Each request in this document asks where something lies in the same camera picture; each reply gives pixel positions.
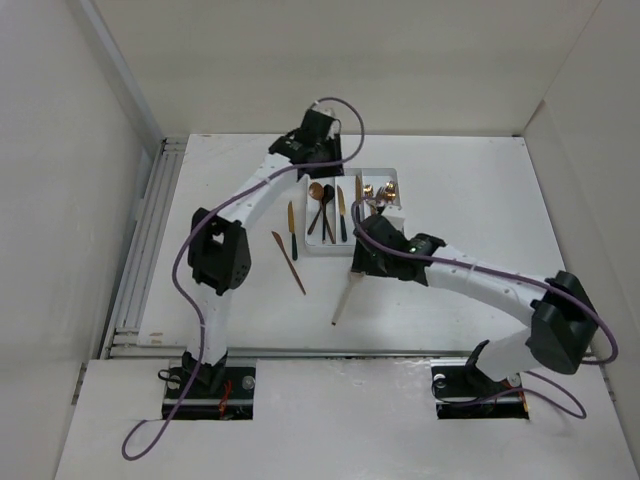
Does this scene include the black spoon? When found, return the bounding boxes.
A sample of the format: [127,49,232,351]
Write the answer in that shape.
[319,184,337,245]

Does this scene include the light wooden spoon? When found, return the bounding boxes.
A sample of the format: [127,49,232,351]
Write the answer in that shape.
[331,272,363,326]

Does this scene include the rose gold spoon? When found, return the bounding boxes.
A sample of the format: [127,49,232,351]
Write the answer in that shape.
[308,182,335,244]

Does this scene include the gold knife green handle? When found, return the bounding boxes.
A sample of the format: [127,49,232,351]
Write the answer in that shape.
[336,185,348,243]
[287,200,299,261]
[354,175,363,203]

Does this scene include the rose gold fork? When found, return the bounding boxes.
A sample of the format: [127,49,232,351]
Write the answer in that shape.
[382,181,397,204]

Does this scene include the dark wooden spoon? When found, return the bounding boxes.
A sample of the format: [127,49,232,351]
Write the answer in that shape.
[306,200,324,235]

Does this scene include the rose gold knife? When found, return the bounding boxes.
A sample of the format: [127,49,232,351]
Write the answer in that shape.
[271,231,307,296]

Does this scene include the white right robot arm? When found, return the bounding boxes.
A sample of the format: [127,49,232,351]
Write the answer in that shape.
[355,215,599,397]

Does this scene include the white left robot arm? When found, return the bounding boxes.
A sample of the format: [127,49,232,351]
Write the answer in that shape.
[181,109,342,397]

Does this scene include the white three-compartment tray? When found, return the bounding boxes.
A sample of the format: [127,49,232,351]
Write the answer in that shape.
[303,168,405,257]

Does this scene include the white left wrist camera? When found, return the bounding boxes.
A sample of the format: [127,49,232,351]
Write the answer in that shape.
[312,101,338,120]

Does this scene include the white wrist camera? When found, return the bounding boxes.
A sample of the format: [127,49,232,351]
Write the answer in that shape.
[312,101,338,120]
[383,215,405,230]

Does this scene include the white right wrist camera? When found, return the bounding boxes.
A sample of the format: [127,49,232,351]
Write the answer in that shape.
[383,215,405,230]

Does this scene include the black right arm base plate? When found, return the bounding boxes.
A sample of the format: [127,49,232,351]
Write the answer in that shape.
[431,364,529,420]

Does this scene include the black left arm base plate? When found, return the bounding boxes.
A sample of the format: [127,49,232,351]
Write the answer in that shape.
[157,358,257,421]

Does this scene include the aluminium rail left side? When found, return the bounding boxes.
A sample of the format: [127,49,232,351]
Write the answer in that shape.
[98,137,187,360]

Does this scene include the aluminium rail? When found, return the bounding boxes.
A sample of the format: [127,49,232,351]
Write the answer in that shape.
[98,137,187,360]
[103,344,470,359]

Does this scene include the aluminium rail front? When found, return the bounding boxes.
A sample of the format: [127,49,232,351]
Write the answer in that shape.
[103,344,470,359]

